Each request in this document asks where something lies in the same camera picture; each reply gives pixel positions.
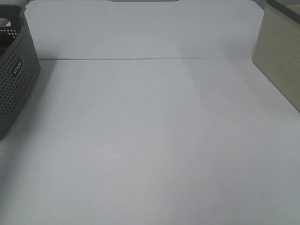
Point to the brown towel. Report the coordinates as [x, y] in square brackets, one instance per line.
[5, 42]

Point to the white back panel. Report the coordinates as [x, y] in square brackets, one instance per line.
[103, 29]

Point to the grey perforated plastic basket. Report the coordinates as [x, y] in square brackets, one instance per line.
[19, 67]

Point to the beige storage box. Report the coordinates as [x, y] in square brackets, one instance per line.
[277, 50]

